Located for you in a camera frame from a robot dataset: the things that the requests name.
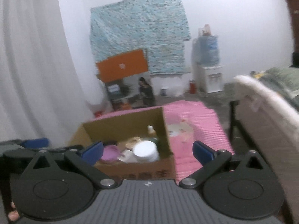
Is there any seated person in black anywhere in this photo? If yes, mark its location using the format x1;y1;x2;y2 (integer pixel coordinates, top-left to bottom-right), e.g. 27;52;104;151
138;77;156;107

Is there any green dropper bottle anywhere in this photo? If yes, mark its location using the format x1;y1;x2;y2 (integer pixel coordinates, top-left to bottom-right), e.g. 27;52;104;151
147;125;159;145

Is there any brown wooden door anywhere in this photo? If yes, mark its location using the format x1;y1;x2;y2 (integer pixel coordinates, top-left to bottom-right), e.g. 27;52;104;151
281;0;299;68

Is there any water dispenser with bottle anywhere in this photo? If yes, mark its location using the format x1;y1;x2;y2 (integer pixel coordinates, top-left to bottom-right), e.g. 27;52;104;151
192;24;224;94

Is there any white curtain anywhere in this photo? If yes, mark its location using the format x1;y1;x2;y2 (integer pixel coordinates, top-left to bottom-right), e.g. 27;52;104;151
1;0;103;147

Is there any brown cardboard box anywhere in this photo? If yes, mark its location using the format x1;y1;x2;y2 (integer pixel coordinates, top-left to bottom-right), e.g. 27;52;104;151
68;107;176;181

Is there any gold lid candle jar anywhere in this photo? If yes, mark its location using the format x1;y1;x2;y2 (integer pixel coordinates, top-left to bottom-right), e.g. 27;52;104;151
117;136;146;152

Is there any orange board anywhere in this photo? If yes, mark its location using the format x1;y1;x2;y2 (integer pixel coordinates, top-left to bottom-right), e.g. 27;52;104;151
96;50;148;83

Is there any blue patterned wall cloth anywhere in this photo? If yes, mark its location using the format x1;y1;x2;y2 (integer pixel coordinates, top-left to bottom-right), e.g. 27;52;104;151
90;0;191;75

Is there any pink checkered tablecloth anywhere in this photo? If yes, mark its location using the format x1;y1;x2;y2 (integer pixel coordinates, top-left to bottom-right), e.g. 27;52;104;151
85;101;232;181

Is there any purple collapsible cup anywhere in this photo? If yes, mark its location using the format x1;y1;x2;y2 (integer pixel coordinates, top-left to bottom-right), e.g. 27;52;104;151
100;145;120;163

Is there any grey sofa with blanket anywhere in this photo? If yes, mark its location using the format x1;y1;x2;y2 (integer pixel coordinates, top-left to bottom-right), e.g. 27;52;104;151
234;67;298;223

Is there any white pill bottle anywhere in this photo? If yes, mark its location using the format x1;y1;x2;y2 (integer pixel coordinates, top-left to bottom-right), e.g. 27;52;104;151
132;140;160;163

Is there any white power adapter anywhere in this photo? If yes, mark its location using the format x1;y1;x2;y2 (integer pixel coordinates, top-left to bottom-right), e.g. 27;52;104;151
118;149;138;163

